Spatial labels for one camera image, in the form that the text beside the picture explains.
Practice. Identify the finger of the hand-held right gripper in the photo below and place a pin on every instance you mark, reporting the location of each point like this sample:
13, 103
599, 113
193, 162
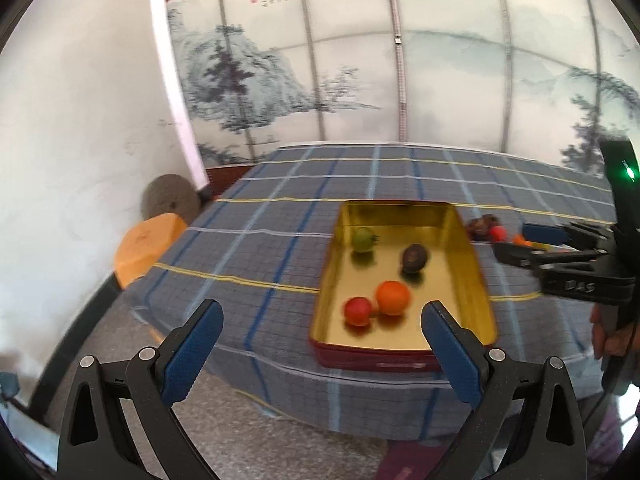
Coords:
520, 255
545, 233

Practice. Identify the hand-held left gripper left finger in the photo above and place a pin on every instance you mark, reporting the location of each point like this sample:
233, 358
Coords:
192, 350

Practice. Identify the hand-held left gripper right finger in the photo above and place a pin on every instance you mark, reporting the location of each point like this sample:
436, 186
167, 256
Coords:
452, 350

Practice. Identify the small red fruit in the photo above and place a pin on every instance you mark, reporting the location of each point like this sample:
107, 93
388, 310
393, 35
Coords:
497, 233

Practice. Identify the dark red fruit cluster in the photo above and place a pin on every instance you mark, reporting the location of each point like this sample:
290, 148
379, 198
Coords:
481, 226

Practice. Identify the gold and red tin box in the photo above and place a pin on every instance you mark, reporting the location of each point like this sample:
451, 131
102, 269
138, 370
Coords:
400, 330

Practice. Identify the orange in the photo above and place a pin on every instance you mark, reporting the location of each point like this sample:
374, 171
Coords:
393, 298

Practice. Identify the dark brown avocado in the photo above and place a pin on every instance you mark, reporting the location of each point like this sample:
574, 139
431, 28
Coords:
414, 258

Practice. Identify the red tomato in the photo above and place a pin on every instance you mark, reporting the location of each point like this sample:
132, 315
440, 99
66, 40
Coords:
358, 311

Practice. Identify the green tomato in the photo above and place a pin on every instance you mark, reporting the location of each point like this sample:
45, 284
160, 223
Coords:
364, 239

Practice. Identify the person's right hand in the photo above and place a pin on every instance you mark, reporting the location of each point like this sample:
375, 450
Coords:
617, 340

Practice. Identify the orange stool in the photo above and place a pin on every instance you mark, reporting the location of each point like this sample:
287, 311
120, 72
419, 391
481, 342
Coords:
145, 247

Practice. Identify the dark red mat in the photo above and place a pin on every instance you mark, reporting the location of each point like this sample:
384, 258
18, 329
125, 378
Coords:
415, 462

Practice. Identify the blue plaid tablecloth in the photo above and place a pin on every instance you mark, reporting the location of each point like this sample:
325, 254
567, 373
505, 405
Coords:
270, 240

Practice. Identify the blue object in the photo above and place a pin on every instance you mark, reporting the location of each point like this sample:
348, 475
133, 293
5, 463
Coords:
9, 387

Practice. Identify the landscape painted folding screen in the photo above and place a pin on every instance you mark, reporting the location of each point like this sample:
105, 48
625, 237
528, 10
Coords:
425, 85

